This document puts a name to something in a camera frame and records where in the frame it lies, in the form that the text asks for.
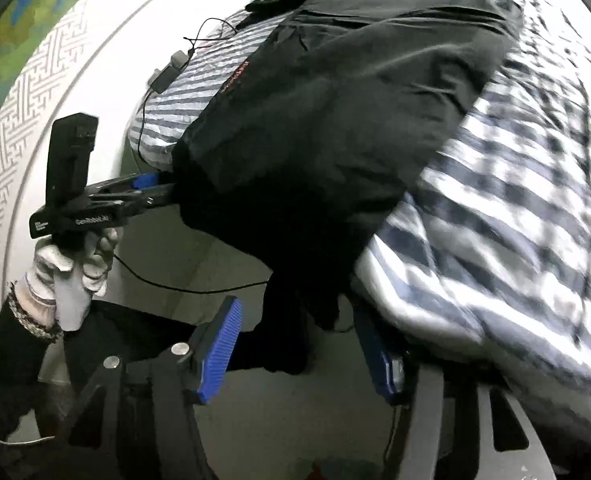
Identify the black power cable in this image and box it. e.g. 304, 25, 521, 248
112, 16, 272, 295

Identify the black sleeved left forearm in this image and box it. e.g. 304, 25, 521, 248
0, 280, 60, 441

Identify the blue striped bed sheet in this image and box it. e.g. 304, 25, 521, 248
128, 0, 591, 445

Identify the dark grey jacket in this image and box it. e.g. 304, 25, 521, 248
173, 0, 521, 375

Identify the grey cable inline adapter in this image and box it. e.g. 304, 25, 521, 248
148, 51, 190, 93

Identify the white gloved left hand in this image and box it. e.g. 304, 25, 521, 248
14, 228, 123, 332

